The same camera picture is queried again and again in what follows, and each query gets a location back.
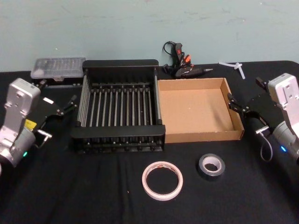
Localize roll of white tape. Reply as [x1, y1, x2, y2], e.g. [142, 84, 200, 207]
[142, 161, 184, 201]

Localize white three-armed plastic piece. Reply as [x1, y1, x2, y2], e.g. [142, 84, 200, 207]
[219, 60, 246, 80]

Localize gripper thin dark cable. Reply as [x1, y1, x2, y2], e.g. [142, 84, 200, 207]
[34, 129, 52, 149]
[256, 126, 274, 162]

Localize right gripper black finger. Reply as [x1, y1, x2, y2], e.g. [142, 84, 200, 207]
[227, 92, 250, 115]
[256, 77, 269, 91]

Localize clear plastic case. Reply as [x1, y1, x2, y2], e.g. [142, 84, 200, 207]
[30, 56, 86, 83]

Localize left gripper thin dark cable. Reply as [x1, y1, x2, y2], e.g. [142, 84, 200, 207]
[34, 129, 52, 149]

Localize black table cloth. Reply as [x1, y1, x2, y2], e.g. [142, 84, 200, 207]
[0, 60, 299, 224]

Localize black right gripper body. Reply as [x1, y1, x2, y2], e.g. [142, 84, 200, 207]
[244, 91, 285, 132]

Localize shallow brown cardboard tray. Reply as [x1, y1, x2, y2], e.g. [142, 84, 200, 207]
[157, 77, 245, 144]

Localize roll of silver tape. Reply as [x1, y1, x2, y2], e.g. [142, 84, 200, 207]
[198, 153, 226, 182]

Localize right gripper thin dark cable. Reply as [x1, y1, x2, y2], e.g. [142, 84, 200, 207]
[256, 126, 274, 162]

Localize black corded tool orange parts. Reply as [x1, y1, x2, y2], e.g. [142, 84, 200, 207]
[162, 41, 214, 79]

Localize black rack with steel bars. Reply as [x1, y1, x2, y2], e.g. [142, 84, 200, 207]
[69, 59, 166, 155]

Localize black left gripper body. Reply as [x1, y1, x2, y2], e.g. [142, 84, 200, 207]
[24, 93, 65, 136]

